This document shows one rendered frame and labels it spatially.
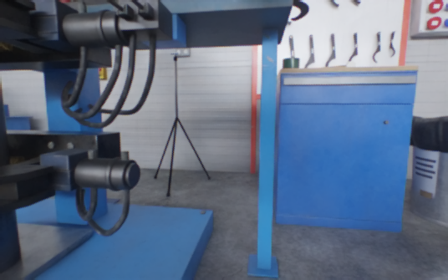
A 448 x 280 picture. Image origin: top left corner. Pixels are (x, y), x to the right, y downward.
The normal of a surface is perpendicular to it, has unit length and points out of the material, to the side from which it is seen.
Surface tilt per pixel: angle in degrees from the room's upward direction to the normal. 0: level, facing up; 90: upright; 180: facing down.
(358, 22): 90
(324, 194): 90
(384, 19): 90
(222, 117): 90
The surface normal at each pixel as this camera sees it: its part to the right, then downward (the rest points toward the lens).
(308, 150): -0.15, 0.12
